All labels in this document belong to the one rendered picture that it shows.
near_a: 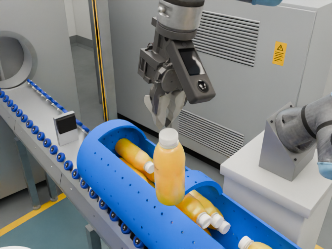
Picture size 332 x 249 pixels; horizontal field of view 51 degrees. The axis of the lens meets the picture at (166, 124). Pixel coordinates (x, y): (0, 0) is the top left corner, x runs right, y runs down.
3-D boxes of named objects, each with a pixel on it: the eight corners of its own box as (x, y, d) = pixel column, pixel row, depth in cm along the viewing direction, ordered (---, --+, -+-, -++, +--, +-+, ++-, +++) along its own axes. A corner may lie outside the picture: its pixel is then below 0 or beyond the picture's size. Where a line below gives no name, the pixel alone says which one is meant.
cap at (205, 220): (199, 228, 98) (204, 231, 97) (197, 221, 95) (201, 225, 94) (209, 218, 99) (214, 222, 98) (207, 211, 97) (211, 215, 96)
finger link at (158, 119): (147, 116, 73) (155, 77, 68) (163, 132, 70) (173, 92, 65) (135, 118, 72) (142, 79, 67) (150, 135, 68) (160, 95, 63)
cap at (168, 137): (170, 130, 72) (170, 123, 71) (182, 140, 70) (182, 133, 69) (155, 138, 71) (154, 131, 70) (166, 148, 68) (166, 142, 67)
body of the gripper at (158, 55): (166, 70, 72) (177, 13, 65) (192, 91, 66) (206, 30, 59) (135, 76, 67) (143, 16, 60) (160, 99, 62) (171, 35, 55)
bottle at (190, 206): (157, 199, 111) (197, 234, 98) (151, 186, 106) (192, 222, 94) (173, 185, 113) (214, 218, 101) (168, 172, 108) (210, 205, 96)
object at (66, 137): (76, 137, 174) (72, 110, 166) (80, 141, 172) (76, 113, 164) (58, 144, 169) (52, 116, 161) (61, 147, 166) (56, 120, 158)
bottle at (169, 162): (173, 180, 86) (172, 122, 74) (190, 198, 82) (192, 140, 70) (149, 193, 83) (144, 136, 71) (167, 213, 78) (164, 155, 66)
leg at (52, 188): (56, 195, 272) (41, 128, 239) (59, 199, 268) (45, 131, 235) (49, 198, 268) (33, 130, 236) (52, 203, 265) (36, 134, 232)
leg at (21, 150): (39, 203, 264) (21, 135, 232) (42, 208, 260) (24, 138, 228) (31, 207, 261) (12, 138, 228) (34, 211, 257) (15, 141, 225)
